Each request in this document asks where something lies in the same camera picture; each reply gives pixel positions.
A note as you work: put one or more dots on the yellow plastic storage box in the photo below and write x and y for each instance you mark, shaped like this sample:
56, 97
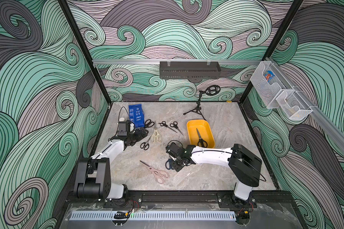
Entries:
200, 127

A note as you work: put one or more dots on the aluminium rail wall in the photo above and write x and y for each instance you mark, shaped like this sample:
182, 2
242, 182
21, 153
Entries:
330, 129
157, 61

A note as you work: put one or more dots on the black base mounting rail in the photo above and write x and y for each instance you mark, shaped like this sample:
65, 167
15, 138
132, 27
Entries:
224, 199

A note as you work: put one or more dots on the black corner frame post right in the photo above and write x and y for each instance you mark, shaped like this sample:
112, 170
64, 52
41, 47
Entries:
283, 28

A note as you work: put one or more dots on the black corner frame post left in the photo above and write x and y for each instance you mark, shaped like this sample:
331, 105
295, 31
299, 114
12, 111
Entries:
78, 37

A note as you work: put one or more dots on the clear wall bin small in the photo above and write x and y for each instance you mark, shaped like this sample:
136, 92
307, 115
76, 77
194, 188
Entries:
293, 105

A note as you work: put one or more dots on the clear wall bin large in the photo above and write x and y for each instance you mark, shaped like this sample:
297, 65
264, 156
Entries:
267, 84

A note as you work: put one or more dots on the black corner frame post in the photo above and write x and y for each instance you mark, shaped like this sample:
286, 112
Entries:
78, 37
283, 28

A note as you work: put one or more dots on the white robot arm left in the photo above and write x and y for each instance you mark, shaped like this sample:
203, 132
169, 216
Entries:
93, 174

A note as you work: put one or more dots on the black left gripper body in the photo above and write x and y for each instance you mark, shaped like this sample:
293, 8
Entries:
135, 136

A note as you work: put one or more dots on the white perforated front strip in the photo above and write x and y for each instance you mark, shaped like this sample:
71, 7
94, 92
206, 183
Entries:
185, 215

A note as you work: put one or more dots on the small black scissors right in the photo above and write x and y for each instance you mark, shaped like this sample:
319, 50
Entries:
174, 124

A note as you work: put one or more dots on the black hanging wall tray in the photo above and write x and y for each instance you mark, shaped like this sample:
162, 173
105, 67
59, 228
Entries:
194, 71

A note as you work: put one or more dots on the blue handled scissors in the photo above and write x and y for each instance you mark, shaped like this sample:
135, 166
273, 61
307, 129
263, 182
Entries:
168, 164

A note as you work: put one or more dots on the aluminium rail right wall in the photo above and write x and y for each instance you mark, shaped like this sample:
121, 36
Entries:
330, 129

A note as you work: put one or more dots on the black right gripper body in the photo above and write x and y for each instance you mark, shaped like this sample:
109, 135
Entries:
177, 162

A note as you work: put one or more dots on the cream handled kitchen scissors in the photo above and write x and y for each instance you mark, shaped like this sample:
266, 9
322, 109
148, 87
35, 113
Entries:
156, 136

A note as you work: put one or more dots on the all black scissors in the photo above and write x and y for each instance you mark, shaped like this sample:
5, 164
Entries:
201, 143

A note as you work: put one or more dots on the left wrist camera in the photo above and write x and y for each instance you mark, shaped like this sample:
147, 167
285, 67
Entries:
125, 128

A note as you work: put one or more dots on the small black scissors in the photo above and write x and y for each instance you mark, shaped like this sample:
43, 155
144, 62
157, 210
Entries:
164, 124
174, 124

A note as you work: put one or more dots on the black handled grey scissors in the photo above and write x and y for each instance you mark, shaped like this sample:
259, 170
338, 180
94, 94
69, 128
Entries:
145, 145

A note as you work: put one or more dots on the small black scissors left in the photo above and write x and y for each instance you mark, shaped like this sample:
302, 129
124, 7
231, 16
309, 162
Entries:
164, 124

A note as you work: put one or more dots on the aluminium rail back wall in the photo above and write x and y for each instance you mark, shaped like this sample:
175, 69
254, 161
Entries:
157, 61

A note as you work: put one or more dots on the blue snack packet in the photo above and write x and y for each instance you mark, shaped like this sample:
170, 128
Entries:
136, 115

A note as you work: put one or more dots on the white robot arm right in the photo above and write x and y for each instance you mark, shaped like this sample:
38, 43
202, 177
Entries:
245, 165

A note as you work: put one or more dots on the pink handled scissors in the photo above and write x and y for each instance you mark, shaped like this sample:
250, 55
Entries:
160, 175

